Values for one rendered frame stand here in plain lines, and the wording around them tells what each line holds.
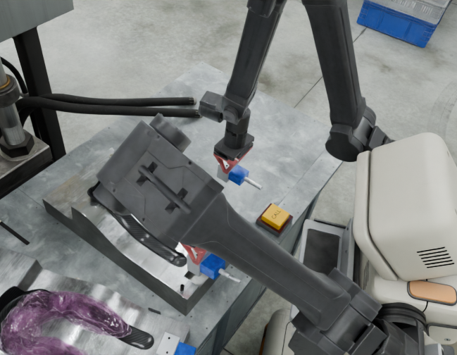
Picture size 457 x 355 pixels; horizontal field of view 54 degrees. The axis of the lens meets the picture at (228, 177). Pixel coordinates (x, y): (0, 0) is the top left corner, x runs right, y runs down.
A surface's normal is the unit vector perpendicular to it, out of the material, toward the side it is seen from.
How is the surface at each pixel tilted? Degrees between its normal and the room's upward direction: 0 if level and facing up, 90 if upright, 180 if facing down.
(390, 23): 91
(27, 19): 90
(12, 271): 0
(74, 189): 0
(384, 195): 42
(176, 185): 34
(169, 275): 0
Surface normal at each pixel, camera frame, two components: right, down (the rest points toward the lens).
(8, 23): 0.81, 0.49
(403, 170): -0.58, -0.65
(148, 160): -0.36, -0.32
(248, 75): -0.40, 0.83
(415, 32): -0.52, 0.61
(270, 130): 0.11, -0.66
